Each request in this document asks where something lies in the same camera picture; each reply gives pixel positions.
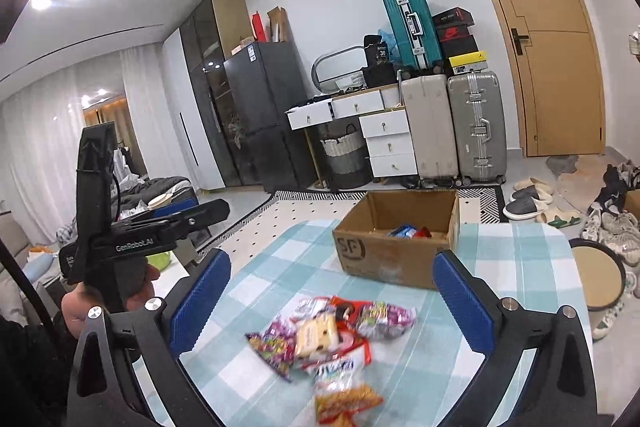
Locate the green white slipper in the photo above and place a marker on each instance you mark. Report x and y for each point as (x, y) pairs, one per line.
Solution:
(560, 220)

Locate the dark glass cabinet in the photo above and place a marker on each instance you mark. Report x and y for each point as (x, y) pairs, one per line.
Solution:
(207, 82)

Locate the pile of shoes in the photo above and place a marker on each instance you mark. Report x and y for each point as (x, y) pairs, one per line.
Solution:
(615, 227)

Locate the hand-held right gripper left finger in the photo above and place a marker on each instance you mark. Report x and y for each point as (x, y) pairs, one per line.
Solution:
(200, 302)

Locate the silver suitcase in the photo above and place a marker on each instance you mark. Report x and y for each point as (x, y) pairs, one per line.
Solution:
(475, 127)

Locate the beige door mat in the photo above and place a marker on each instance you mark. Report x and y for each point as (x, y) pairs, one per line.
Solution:
(580, 182)

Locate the beige slippers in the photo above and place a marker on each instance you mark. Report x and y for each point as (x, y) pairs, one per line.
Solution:
(532, 185)

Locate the blue plastic bag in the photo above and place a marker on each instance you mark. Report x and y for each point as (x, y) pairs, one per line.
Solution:
(391, 47)

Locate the grey slippers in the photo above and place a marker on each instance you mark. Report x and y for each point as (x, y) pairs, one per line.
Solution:
(525, 204)

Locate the white pink snack packet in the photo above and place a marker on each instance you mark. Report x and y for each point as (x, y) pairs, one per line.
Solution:
(310, 308)

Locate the round stool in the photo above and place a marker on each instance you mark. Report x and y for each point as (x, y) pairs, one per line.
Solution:
(597, 277)

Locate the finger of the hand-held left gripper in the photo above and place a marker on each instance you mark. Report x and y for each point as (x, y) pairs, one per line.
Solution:
(200, 214)

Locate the red tall box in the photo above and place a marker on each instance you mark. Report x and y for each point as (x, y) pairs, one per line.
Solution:
(257, 27)

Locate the blue snack packet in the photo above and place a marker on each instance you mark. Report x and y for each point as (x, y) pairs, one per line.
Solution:
(401, 232)

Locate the orange chip packet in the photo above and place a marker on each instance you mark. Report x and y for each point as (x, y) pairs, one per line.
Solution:
(345, 399)

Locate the white dresser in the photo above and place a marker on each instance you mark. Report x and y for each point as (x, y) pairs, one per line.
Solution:
(385, 132)

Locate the small red snack packet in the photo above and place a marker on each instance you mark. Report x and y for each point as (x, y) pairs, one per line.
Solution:
(424, 233)

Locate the wooden door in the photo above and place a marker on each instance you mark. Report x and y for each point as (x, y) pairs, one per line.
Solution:
(550, 57)

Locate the beige dotted rug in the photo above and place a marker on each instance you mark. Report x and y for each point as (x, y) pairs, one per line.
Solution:
(300, 209)

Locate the red cookie packet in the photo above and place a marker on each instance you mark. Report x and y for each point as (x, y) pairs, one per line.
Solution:
(352, 309)

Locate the dark blanket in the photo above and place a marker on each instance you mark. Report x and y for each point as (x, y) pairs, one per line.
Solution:
(160, 192)

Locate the woven laundry basket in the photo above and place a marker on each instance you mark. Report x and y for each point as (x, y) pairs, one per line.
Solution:
(345, 162)

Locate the teal suitcase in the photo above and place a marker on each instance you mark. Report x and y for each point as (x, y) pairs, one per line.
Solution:
(410, 27)

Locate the open brown carton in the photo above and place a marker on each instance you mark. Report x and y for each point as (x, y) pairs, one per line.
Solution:
(277, 27)

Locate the teal checked tablecloth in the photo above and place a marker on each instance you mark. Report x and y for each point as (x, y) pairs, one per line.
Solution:
(280, 267)

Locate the purple candy packet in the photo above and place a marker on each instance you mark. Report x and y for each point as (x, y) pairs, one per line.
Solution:
(272, 349)
(385, 319)

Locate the person's left forearm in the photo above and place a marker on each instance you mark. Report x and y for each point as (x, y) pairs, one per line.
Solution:
(25, 372)

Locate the cardboard box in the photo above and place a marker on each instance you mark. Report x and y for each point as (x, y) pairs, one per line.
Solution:
(385, 262)

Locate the cream cracker packet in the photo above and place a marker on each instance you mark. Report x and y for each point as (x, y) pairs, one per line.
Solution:
(316, 334)

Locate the red black shoe box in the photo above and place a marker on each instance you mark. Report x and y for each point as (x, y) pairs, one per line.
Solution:
(455, 33)

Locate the yellow black shoe box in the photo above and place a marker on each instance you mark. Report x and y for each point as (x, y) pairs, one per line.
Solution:
(467, 63)

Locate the white plastic basket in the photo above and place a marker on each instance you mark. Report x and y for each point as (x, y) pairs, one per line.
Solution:
(350, 82)

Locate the black box with print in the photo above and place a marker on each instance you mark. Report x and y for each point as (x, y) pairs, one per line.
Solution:
(377, 52)

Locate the white red-edged snack packet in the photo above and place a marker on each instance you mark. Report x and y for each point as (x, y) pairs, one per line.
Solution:
(345, 354)

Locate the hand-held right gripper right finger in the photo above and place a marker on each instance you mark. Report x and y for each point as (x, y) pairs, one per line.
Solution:
(465, 302)

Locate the oval mirror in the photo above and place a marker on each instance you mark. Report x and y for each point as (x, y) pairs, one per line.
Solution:
(340, 62)

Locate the plain black shoe box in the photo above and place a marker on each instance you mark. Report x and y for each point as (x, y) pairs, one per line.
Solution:
(460, 47)

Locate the black refrigerator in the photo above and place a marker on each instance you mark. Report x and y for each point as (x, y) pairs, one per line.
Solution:
(270, 107)

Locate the white curtain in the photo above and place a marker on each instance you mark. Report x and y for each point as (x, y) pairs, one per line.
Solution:
(150, 107)

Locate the person's left hand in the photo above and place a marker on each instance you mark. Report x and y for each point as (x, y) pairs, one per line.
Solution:
(145, 282)

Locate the beige suitcase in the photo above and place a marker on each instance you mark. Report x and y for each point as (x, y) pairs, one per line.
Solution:
(430, 132)

